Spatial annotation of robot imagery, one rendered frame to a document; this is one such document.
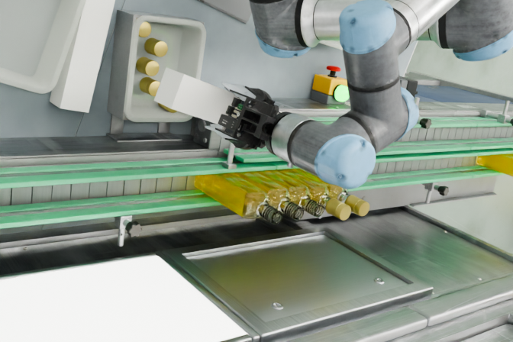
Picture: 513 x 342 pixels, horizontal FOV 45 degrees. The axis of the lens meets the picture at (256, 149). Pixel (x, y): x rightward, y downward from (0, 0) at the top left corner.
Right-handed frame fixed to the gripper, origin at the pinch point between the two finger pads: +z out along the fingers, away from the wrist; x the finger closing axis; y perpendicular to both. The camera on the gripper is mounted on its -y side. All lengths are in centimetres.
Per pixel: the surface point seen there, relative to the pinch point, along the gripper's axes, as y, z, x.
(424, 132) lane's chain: -91, 22, -13
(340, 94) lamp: -53, 24, -13
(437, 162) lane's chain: -103, 22, -6
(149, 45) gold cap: 2.1, 30.2, -6.0
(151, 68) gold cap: 1.0, 27.8, -1.6
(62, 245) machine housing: 6.7, 27.1, 40.0
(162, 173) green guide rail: -1.0, 12.8, 17.0
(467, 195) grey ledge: -128, 22, 1
